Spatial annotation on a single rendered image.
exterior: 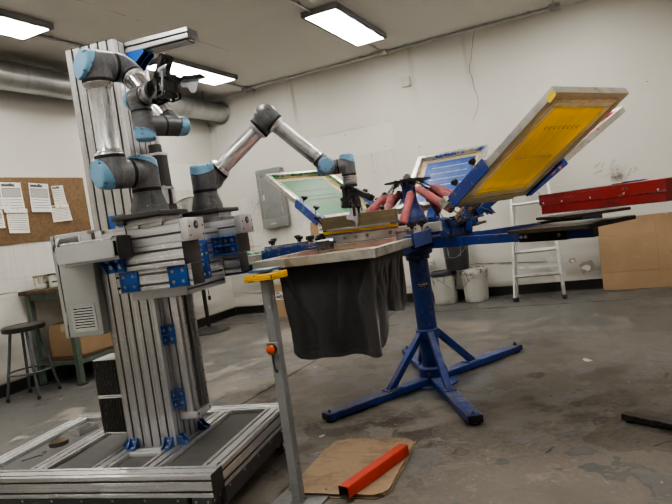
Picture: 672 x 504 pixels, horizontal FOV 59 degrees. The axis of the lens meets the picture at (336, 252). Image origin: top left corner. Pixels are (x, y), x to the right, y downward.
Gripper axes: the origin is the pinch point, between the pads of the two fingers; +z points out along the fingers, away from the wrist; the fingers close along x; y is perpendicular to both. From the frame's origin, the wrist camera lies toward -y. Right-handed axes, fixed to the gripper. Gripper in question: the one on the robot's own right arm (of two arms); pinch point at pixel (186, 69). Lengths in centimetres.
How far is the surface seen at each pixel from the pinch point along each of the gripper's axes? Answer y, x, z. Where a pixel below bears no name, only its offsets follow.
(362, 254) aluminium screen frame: 61, -73, 10
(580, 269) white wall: 72, -547, -77
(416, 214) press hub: 32, -198, -48
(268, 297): 77, -47, -18
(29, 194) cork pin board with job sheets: -25, -112, -426
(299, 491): 156, -58, -17
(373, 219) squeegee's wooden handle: 42, -121, -21
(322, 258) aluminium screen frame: 62, -68, -7
